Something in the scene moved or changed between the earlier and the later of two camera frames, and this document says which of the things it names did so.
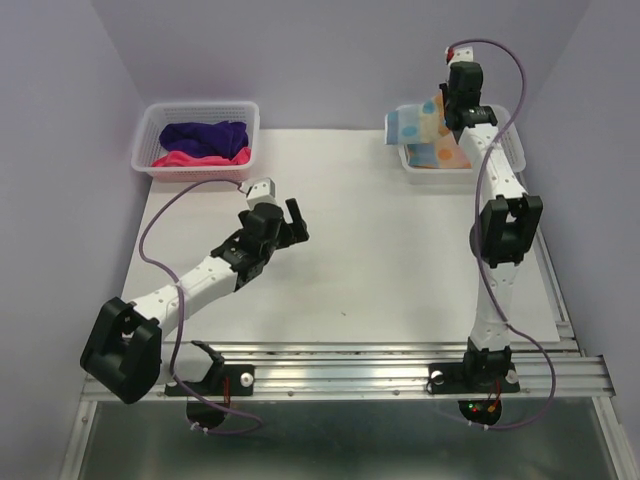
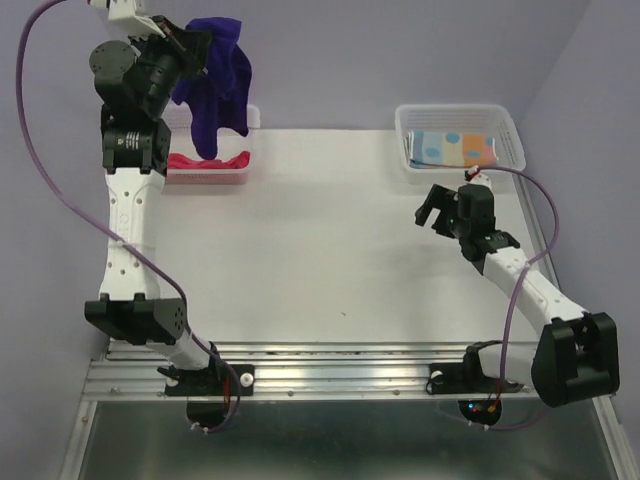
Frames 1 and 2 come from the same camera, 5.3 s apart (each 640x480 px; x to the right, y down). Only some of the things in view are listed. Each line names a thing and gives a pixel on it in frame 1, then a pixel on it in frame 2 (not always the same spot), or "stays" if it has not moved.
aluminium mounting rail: (397, 369) stays
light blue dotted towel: (413, 124) to (449, 150)
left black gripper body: (284, 238) to (166, 60)
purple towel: (222, 138) to (220, 98)
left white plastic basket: (152, 118) stays
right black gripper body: (446, 97) to (462, 229)
